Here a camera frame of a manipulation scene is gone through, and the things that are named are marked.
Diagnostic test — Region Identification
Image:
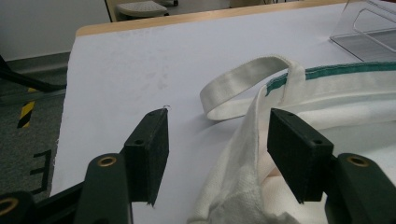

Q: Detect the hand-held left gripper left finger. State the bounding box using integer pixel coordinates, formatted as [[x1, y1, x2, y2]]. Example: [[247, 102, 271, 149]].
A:
[[123, 106, 171, 207]]

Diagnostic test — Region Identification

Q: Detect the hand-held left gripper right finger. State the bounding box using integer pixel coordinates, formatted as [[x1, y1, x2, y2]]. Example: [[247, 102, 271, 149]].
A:
[[266, 107, 335, 205]]

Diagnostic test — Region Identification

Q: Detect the white canvas tote bag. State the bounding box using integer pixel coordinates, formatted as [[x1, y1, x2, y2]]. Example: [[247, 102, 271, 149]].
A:
[[186, 54, 396, 224]]

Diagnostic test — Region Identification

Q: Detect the wooden table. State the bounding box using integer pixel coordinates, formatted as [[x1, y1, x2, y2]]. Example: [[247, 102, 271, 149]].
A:
[[75, 0, 350, 38]]

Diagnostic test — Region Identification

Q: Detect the clear plastic container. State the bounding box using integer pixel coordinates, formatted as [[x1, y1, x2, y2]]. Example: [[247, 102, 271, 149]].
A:
[[329, 0, 396, 63]]

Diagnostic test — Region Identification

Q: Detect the grey stool seat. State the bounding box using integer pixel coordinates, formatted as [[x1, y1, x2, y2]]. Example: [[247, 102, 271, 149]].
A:
[[115, 0, 170, 19]]

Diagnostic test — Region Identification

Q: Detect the white cabinet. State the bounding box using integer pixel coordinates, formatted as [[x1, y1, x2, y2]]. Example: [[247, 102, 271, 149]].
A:
[[0, 0, 112, 62]]

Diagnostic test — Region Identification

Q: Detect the black frame leg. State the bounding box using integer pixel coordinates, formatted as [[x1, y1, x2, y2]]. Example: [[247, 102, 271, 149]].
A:
[[0, 54, 67, 93]]

